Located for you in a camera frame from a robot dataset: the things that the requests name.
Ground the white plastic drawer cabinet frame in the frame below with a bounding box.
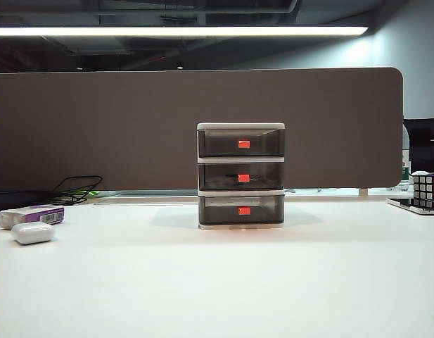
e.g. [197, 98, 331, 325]
[196, 122, 286, 231]

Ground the black monitor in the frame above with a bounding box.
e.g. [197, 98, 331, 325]
[402, 118, 434, 175]

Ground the flat white board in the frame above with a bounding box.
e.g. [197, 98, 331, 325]
[387, 196, 434, 215]

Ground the smoky drawer with orange handle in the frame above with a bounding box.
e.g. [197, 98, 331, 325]
[198, 195, 285, 225]
[198, 129, 285, 158]

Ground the long ceiling light strip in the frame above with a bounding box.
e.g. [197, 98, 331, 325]
[0, 25, 369, 37]

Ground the green flat item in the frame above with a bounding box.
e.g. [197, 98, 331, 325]
[84, 189, 116, 199]

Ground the clear plastic storage box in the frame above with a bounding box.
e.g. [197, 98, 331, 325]
[198, 163, 285, 192]

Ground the black device base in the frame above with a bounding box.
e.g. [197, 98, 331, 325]
[0, 189, 56, 215]

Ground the black rubik's cube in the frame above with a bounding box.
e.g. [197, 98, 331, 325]
[411, 170, 434, 206]

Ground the purple and white tissue pack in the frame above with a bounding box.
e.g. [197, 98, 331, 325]
[0, 205, 65, 230]

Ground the thin black tangled cable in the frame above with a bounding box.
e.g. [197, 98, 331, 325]
[49, 175, 103, 206]

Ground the clear bottle with green label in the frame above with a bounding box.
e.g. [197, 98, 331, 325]
[400, 125, 413, 184]

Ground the white earbuds case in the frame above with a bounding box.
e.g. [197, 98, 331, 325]
[11, 221, 55, 246]

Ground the brown desk partition panel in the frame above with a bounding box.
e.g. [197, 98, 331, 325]
[0, 67, 404, 193]

